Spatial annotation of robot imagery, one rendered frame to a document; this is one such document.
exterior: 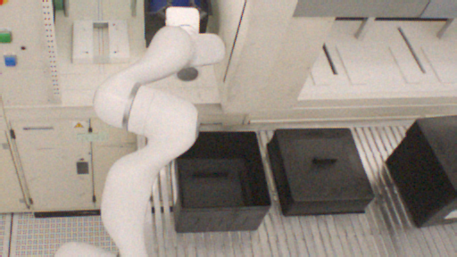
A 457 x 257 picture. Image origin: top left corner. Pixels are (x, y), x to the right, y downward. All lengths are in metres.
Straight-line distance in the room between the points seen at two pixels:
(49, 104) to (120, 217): 0.78
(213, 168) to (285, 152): 0.25
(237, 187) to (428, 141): 0.63
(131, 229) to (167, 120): 0.25
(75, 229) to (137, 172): 1.46
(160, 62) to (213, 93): 0.80
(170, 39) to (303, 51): 0.72
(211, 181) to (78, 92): 0.56
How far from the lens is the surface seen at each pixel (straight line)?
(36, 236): 2.45
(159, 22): 1.72
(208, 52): 1.31
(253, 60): 1.56
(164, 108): 0.98
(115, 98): 0.99
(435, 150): 1.77
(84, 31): 1.93
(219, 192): 1.69
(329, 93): 1.94
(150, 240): 1.60
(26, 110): 1.76
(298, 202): 1.65
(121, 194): 1.03
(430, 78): 2.22
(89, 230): 2.44
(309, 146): 1.77
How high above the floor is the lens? 2.23
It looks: 51 degrees down
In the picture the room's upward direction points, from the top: 7 degrees clockwise
